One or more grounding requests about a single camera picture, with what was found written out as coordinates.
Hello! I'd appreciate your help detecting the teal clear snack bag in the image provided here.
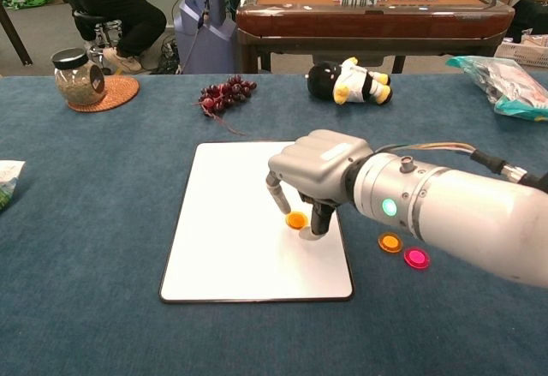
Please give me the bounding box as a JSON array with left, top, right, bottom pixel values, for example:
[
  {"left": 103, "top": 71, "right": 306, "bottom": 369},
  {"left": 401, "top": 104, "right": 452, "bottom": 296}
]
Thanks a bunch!
[{"left": 445, "top": 55, "right": 548, "bottom": 122}]

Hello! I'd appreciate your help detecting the dark table leg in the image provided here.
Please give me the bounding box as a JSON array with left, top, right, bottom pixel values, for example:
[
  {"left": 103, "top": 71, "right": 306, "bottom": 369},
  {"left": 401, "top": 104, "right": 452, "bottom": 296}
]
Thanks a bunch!
[{"left": 0, "top": 3, "right": 34, "bottom": 68}]

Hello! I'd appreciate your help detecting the red grape bunch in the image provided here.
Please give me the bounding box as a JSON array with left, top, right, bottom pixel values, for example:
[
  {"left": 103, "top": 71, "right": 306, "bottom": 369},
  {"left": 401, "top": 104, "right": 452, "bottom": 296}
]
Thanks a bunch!
[{"left": 191, "top": 74, "right": 259, "bottom": 136}]

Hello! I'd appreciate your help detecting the white snack bag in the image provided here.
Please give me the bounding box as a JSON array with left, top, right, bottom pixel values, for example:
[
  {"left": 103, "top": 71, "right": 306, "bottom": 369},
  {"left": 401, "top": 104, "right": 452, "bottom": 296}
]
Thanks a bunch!
[{"left": 0, "top": 159, "right": 27, "bottom": 212}]

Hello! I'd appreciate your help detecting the black headed plush doll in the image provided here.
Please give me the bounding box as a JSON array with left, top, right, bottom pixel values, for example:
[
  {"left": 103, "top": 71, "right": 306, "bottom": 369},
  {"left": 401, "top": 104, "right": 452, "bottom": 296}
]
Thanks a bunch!
[{"left": 307, "top": 57, "right": 394, "bottom": 106}]

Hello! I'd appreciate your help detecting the pink disc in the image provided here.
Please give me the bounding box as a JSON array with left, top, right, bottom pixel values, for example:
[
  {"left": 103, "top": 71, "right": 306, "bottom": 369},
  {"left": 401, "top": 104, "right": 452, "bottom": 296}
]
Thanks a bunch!
[{"left": 403, "top": 246, "right": 431, "bottom": 271}]

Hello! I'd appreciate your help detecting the black chrome stool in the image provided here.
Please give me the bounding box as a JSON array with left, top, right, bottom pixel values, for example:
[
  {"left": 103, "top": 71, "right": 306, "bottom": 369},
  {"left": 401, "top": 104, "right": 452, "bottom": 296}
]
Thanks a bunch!
[{"left": 73, "top": 9, "right": 125, "bottom": 67}]

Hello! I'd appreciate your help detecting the orange disc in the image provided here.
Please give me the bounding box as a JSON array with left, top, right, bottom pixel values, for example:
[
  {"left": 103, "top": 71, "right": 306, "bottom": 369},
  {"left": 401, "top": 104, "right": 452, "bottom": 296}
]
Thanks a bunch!
[
  {"left": 284, "top": 211, "right": 309, "bottom": 231},
  {"left": 377, "top": 232, "right": 404, "bottom": 254}
]

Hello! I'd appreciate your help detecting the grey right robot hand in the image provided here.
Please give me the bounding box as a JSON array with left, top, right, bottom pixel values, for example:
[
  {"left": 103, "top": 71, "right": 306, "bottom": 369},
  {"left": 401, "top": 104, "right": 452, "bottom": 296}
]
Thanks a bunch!
[{"left": 267, "top": 129, "right": 373, "bottom": 236}]

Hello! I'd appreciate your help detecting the glass jar black lid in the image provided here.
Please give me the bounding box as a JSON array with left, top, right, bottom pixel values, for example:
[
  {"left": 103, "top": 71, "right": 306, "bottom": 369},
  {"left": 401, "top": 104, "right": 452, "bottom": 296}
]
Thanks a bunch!
[{"left": 51, "top": 47, "right": 107, "bottom": 107}]

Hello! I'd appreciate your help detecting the white plastic basket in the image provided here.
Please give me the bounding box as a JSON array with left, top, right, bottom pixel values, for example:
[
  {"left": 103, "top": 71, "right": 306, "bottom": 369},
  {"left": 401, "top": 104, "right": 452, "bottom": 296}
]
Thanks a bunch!
[{"left": 494, "top": 39, "right": 548, "bottom": 69}]

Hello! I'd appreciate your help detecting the white magnetic board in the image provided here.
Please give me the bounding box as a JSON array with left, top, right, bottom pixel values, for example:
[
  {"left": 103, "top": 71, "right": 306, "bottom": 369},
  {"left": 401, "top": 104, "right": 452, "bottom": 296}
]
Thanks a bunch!
[{"left": 158, "top": 140, "right": 355, "bottom": 305}]

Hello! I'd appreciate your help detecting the black bag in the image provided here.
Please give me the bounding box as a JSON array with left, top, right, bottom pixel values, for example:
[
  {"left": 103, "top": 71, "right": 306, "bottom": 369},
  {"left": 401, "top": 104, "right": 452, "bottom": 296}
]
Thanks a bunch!
[{"left": 509, "top": 0, "right": 548, "bottom": 44}]

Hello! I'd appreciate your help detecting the orange woven coaster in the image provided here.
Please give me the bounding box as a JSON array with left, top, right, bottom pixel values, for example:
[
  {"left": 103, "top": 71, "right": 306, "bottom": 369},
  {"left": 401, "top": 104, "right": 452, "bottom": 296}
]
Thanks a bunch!
[{"left": 67, "top": 75, "right": 141, "bottom": 114}]

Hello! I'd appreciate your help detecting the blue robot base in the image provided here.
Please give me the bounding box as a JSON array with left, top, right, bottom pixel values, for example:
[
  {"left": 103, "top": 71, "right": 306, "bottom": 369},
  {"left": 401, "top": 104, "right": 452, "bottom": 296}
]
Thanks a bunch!
[{"left": 173, "top": 0, "right": 238, "bottom": 75}]

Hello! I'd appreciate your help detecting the brown mahjong table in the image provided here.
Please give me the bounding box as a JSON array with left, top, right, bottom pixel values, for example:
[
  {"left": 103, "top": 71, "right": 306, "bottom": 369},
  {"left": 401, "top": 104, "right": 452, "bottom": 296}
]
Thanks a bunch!
[{"left": 235, "top": 0, "right": 516, "bottom": 74}]

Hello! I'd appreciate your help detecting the seated person in black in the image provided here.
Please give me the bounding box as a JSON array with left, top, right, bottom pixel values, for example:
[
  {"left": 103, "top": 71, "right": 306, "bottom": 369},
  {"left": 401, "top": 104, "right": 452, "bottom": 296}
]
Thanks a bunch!
[{"left": 63, "top": 0, "right": 168, "bottom": 73}]

